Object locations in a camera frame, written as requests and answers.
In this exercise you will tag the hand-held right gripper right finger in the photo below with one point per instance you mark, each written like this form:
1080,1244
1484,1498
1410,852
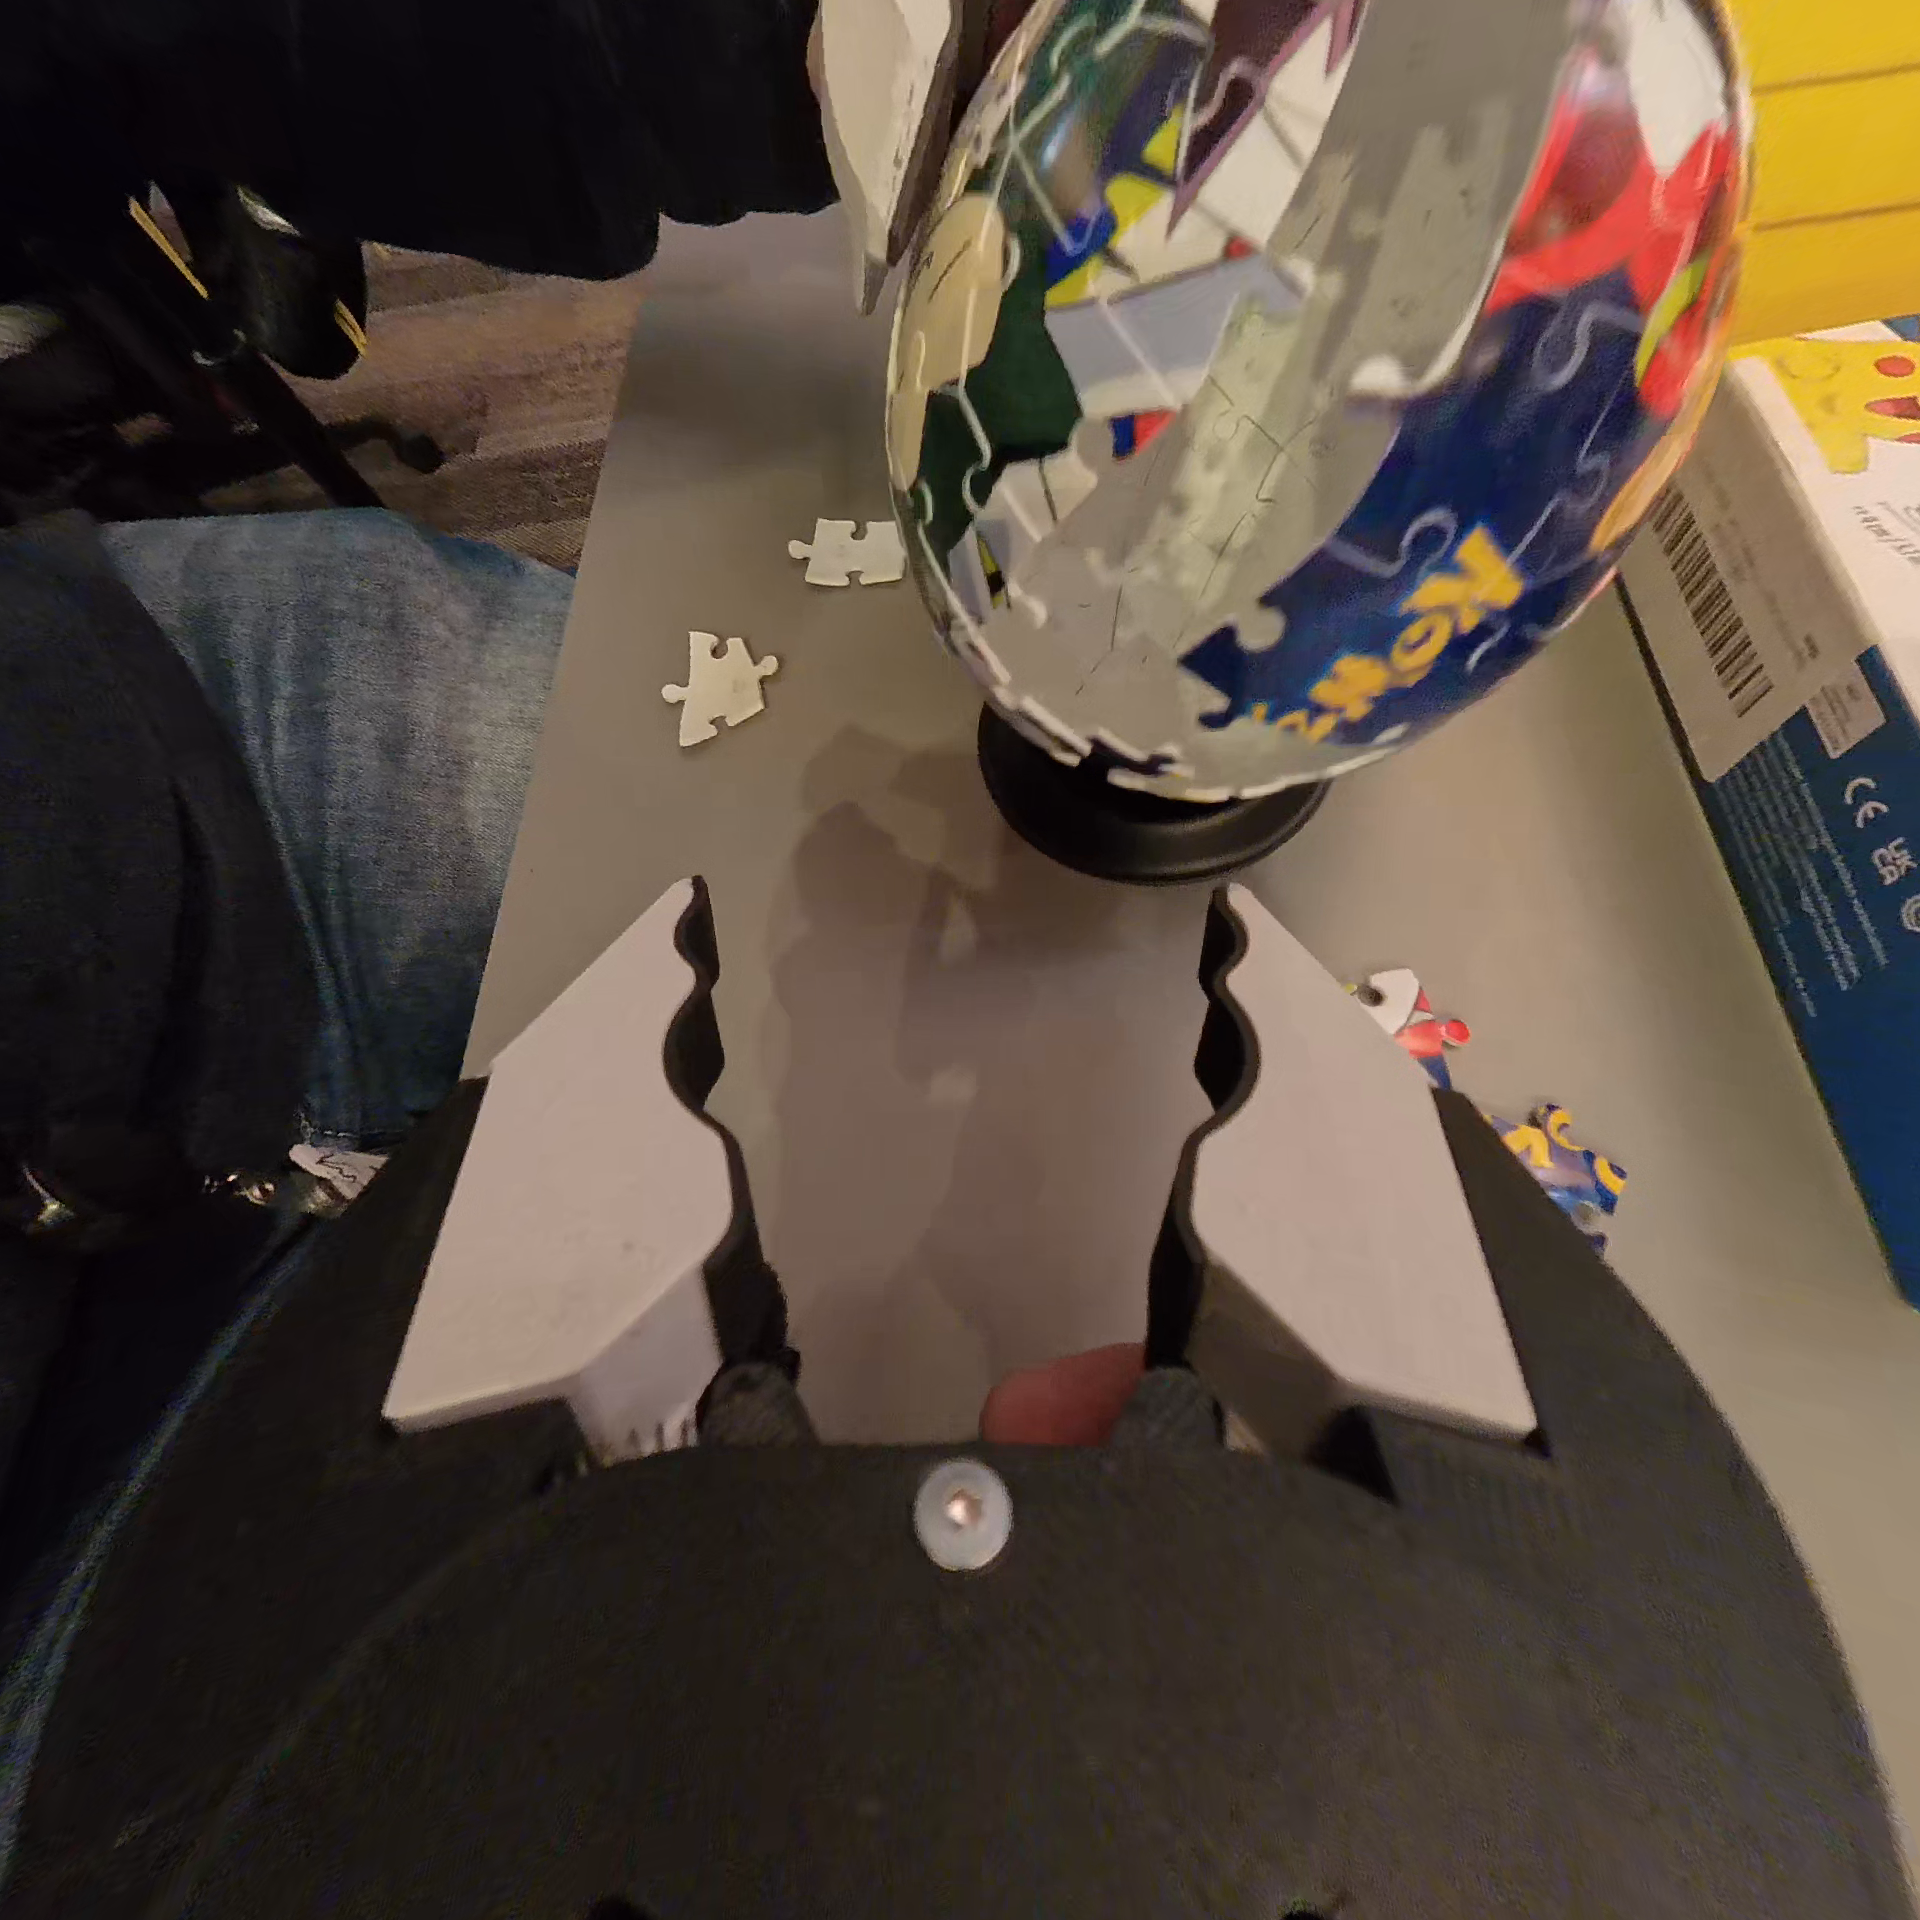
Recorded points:
1349,1201

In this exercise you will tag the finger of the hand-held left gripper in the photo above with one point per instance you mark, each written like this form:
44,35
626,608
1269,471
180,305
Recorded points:
877,105

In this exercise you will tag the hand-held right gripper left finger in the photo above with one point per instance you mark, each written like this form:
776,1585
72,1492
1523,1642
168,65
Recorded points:
570,1201

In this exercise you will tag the black round ball stand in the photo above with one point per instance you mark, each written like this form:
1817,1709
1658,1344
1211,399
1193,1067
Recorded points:
1154,840

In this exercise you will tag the colourful puzzle ball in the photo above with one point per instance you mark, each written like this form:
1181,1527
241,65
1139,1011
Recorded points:
1349,629

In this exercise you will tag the person's left forearm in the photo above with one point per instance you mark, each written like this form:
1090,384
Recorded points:
450,119

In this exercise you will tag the red and white puzzle piece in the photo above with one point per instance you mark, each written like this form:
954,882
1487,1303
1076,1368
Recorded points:
1410,1020

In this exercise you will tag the blue and yellow puzzle piece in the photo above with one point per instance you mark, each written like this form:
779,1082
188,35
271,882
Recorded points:
1559,1161

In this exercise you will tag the blue puzzle box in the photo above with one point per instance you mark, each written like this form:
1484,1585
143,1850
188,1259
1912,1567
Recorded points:
1799,599

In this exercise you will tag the person's right hand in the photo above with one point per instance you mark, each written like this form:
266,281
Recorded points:
1066,1387

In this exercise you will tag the person's leg in jeans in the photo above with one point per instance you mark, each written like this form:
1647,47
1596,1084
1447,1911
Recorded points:
329,751

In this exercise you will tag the black chair base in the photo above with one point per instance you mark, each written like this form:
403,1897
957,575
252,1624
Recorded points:
255,375

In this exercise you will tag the yellow plastic bin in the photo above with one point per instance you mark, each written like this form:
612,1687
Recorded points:
1828,180

